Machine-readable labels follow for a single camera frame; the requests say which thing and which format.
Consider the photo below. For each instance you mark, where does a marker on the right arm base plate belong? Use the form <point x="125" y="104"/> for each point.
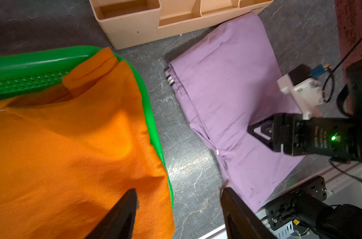
<point x="305" y="203"/>

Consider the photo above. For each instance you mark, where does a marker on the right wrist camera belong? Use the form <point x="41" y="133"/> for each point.
<point x="303" y="85"/>

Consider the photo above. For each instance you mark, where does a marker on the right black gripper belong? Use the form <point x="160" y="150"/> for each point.
<point x="290" y="134"/>

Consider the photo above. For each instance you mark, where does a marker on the orange pants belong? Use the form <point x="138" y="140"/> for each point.
<point x="68" y="154"/>

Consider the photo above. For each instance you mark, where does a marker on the beige file organizer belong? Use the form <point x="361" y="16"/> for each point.
<point x="131" y="23"/>

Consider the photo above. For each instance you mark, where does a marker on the green plastic basket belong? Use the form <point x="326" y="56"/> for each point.
<point x="35" y="72"/>

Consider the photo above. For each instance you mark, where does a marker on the purple pants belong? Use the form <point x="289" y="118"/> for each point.
<point x="224" y="83"/>

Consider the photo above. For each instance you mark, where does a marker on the aluminium front rail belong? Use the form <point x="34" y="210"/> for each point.
<point x="341" y="189"/>

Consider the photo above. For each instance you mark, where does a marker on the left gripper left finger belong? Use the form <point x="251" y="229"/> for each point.
<point x="118" y="223"/>

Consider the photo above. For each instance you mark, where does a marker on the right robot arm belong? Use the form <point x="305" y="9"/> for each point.
<point x="349" y="101"/>

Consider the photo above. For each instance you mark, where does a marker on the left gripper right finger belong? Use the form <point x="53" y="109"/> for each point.
<point x="240" y="221"/>

